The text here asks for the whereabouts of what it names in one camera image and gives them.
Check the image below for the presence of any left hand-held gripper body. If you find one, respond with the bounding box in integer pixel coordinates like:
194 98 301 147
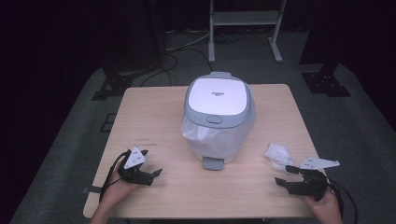
117 146 155 187

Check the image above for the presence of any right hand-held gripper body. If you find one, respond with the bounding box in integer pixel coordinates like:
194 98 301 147
286 156 341 203

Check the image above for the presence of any white paper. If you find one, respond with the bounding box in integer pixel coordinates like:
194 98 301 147
264 143 295 172

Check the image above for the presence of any white trash can grey lid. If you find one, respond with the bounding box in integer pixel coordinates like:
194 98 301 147
181 71 257 172

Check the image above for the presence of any person's left hand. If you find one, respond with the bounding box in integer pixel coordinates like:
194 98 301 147
101 169 138 204

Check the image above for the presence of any person's right hand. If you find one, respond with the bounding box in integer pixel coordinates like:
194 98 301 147
304 187 344 224

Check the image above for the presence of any grey tape strip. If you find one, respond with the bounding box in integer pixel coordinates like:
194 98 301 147
82 185 103 195

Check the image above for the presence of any dark floor outlet panel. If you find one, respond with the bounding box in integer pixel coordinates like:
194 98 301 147
99 113 117 133

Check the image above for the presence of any white plastic trash bag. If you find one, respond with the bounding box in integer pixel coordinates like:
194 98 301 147
181 105 257 164

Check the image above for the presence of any black stand base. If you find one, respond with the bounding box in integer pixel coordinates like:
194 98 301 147
92 66 135 102
301 62 351 98

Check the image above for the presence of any white metal stand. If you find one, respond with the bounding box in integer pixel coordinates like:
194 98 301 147
207 0 288 64

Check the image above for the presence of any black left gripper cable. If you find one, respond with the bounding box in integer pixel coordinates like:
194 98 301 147
98 149 132 203

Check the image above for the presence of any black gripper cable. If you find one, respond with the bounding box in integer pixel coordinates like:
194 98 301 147
325 176 359 224
98 149 132 203

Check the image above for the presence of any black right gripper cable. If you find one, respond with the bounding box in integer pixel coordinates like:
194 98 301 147
325 176 359 224

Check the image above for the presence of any black floor cable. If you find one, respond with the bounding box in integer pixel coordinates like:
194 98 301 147
139 46 215 88

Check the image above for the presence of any grey floor cable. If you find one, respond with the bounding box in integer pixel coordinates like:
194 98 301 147
164 29 213 52

